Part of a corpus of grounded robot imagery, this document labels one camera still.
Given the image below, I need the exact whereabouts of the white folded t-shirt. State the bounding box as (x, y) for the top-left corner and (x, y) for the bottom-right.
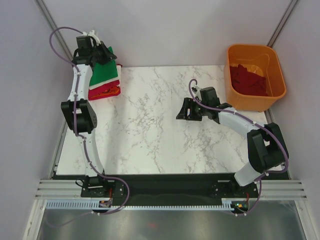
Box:
(89, 64), (122, 90)

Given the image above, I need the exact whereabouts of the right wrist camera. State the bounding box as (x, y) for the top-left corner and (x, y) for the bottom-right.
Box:
(191, 86), (201, 95)

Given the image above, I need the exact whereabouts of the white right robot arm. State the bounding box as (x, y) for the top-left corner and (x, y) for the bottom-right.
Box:
(176, 86), (289, 197)

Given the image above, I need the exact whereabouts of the dark red t-shirt in tub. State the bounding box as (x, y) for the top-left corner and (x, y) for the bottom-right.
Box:
(229, 64), (268, 97)

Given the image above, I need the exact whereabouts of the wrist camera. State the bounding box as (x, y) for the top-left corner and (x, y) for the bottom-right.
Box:
(191, 86), (201, 95)
(82, 29), (102, 46)

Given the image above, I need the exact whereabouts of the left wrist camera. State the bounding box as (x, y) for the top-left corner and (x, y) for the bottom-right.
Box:
(82, 29), (102, 46)

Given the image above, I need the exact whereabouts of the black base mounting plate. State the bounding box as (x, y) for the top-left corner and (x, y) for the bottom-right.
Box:
(81, 173), (258, 205)

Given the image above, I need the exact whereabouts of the green t-shirt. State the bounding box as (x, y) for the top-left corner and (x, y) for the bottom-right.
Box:
(89, 60), (118, 87)

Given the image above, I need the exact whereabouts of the orange plastic tub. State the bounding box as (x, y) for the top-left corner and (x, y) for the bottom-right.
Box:
(224, 44), (287, 112)

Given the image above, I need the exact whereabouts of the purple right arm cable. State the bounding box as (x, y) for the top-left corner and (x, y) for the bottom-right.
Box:
(187, 78), (290, 217)

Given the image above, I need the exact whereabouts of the left aluminium frame post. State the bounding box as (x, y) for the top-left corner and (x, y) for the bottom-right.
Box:
(34, 0), (76, 68)

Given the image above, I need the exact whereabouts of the aluminium frame post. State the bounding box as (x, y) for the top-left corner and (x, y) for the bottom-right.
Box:
(34, 0), (76, 68)
(266, 0), (301, 48)

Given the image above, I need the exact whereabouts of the pink folded t-shirt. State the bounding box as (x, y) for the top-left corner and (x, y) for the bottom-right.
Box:
(88, 80), (121, 101)

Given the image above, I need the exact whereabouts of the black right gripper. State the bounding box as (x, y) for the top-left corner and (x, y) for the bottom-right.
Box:
(176, 97), (209, 122)

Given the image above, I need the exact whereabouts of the slotted cable duct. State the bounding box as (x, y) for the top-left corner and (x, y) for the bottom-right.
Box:
(45, 198), (249, 211)

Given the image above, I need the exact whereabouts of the orange folded t-shirt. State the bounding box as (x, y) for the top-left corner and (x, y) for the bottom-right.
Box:
(100, 85), (121, 98)

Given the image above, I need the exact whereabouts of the aluminium front rail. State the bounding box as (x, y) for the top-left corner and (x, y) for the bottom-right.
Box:
(35, 179), (307, 201)

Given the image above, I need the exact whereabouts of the right aluminium frame post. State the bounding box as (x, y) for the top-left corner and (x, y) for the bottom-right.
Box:
(266, 0), (301, 48)

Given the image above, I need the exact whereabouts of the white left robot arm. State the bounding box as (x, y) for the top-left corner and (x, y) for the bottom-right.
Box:
(60, 32), (117, 178)

